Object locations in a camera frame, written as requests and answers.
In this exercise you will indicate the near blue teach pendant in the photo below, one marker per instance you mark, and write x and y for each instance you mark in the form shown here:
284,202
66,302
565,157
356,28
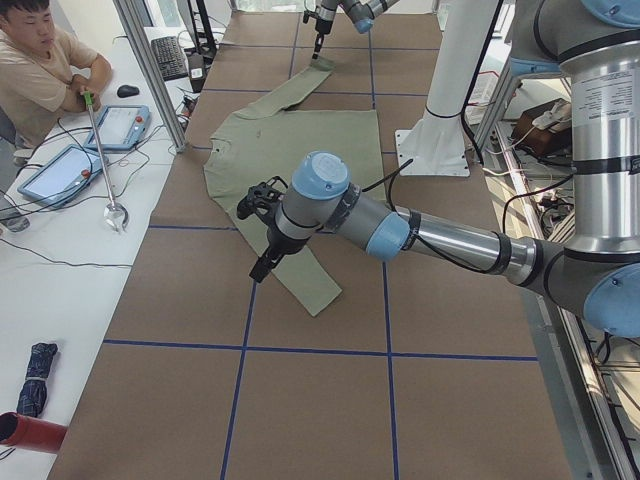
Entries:
62,178

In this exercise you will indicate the brown box with label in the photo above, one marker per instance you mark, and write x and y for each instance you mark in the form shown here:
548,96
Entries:
544,129

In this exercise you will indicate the black computer mouse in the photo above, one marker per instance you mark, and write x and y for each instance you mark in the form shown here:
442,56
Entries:
126,91

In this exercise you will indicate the far blue teach pendant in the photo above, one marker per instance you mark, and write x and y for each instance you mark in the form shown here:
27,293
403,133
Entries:
121,127

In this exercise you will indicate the olive green long-sleeve shirt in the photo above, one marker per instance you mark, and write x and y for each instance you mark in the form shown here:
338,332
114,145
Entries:
271,136

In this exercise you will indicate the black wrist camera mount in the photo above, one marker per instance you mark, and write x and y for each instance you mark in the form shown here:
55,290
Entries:
262,200

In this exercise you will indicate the green handled reacher grabber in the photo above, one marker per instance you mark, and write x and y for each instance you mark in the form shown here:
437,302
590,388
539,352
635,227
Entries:
115,215

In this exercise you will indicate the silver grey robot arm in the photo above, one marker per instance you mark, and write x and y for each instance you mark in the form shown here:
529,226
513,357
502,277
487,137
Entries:
595,274
361,14

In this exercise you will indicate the black power adapter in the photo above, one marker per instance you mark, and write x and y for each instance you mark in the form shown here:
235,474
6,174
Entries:
196,72

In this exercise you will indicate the folded dark plaid umbrella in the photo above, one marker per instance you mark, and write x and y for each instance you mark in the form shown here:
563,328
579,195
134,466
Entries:
33,394

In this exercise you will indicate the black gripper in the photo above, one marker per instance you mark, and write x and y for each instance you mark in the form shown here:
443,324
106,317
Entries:
280,241
321,26

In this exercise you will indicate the blue teach pendant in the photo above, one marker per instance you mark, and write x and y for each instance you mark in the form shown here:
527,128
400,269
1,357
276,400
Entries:
121,127
62,178

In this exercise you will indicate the grey aluminium frame post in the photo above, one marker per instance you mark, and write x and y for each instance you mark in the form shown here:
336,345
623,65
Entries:
134,30

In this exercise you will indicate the black keyboard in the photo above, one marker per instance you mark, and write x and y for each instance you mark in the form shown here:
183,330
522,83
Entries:
169,57

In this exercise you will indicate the man in beige shirt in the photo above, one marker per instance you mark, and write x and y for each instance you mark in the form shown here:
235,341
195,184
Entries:
45,72

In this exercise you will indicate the red cylinder tube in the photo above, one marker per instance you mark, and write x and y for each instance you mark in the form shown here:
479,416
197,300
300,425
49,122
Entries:
31,433

